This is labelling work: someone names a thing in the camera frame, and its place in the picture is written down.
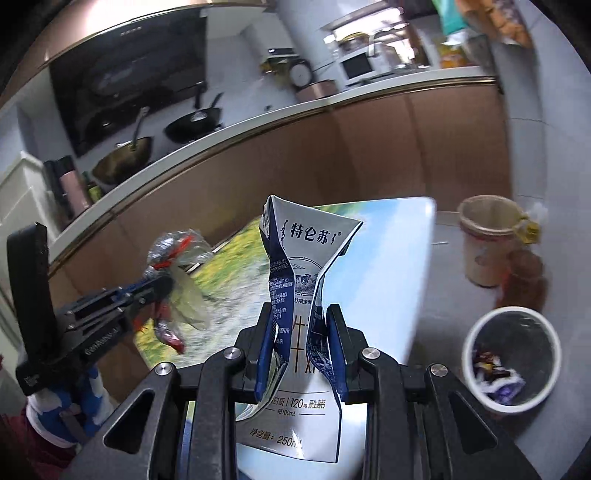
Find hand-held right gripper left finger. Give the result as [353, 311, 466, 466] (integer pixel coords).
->
[76, 302, 279, 480]

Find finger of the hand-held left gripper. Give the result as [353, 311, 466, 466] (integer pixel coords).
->
[128, 300, 168, 334]
[117, 272, 177, 305]

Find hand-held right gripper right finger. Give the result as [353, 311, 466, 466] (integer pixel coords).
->
[323, 304, 532, 480]

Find clear plastic wrapper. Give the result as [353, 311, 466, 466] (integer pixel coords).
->
[145, 229, 216, 354]

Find blue white milk carton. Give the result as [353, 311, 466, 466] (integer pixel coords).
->
[235, 193, 366, 465]

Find red snack wrapper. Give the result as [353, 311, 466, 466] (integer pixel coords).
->
[473, 350, 505, 373]

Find purple wrapper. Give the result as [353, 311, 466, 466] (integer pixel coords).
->
[489, 373, 526, 403]

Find white trash can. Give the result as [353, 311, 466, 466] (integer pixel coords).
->
[461, 306, 562, 414]

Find person's left hand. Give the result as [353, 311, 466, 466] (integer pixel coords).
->
[27, 364, 116, 449]

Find small green bottle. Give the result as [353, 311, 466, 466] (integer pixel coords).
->
[82, 171, 103, 204]

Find pink thermos bottle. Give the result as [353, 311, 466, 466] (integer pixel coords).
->
[57, 169, 91, 218]

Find golden wok with lid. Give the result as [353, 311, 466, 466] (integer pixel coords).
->
[91, 106, 154, 186]

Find dark red cloth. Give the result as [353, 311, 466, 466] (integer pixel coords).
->
[0, 410, 80, 480]

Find white cabinet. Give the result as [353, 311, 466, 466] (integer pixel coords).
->
[0, 154, 61, 288]

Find black frying pan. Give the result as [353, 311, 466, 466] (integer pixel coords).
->
[163, 82, 225, 144]

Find beige bin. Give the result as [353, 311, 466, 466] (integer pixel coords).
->
[458, 195, 527, 288]

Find black range hood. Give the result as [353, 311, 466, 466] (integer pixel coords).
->
[48, 17, 209, 158]

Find cooking oil bottle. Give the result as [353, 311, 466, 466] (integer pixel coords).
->
[498, 216, 551, 311]

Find white microwave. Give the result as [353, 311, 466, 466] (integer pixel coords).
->
[340, 49, 393, 86]

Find white kitchen countertop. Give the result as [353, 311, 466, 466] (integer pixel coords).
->
[48, 64, 500, 260]

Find metal faucet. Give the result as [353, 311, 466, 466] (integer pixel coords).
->
[366, 32, 393, 61]

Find pot with glass lid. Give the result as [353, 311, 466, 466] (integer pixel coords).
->
[337, 31, 370, 52]

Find floral orange apron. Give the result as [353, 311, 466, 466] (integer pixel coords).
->
[457, 0, 537, 47]

